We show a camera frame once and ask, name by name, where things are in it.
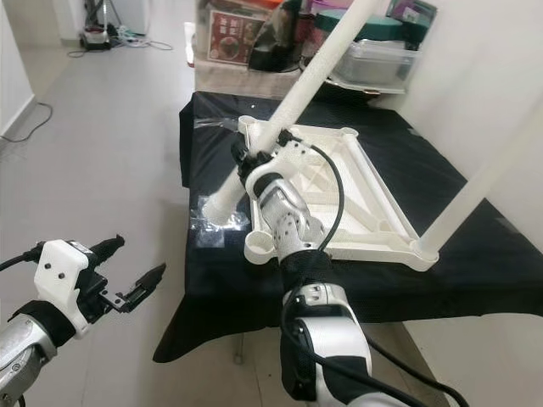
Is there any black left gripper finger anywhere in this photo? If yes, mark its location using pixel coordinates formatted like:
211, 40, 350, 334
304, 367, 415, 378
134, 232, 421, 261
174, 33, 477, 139
123, 263, 167, 311
89, 235, 126, 260

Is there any white plastic children table top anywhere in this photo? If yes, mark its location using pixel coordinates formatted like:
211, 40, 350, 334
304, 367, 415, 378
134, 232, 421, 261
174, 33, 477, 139
238, 116, 442, 272

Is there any clear tape strip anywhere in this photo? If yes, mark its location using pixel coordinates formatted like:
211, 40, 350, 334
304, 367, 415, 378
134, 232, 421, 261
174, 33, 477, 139
197, 117, 243, 133

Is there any black plastic table cloth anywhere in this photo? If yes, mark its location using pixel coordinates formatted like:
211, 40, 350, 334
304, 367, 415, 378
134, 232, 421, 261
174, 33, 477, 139
153, 89, 543, 365

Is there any beige cloth cover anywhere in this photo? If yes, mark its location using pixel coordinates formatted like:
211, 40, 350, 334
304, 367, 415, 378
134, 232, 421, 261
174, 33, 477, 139
193, 59, 306, 98

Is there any clear tape cross patch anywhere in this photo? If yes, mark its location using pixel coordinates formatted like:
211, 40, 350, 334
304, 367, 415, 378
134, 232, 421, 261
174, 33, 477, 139
195, 203, 251, 247

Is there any black shiny bag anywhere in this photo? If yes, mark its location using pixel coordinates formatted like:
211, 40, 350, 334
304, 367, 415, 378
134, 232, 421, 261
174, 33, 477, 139
248, 0, 311, 73

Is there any clear storage box orange lid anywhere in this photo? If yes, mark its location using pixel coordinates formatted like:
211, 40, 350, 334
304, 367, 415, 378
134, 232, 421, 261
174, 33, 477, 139
193, 0, 289, 69

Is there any clear plastic storage box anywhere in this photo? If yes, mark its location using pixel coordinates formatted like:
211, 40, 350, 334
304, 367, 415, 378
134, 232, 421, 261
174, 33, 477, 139
322, 38, 417, 94

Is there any dark printed carton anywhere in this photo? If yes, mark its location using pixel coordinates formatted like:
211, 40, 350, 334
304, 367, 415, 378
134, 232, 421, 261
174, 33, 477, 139
386, 0, 438, 47

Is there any white appliance cabinet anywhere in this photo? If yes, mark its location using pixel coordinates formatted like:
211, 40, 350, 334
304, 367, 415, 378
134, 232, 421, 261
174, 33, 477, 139
106, 0, 149, 35

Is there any garment steamer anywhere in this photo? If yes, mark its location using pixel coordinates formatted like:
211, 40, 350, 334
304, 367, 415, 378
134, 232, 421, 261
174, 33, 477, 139
81, 0, 115, 52

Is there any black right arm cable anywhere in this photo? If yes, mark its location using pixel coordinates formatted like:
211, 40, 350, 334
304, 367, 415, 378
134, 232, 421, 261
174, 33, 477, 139
280, 144, 472, 407

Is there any black power cable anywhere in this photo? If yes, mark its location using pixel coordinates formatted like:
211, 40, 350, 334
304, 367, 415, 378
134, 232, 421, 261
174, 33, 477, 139
70, 39, 175, 59

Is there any black floor cable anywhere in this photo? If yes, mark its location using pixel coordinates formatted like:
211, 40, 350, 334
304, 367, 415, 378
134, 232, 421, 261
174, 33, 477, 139
4, 102, 56, 145

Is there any white cable bundle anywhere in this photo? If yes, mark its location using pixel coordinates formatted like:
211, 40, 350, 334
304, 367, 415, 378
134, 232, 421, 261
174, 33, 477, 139
112, 29, 149, 48

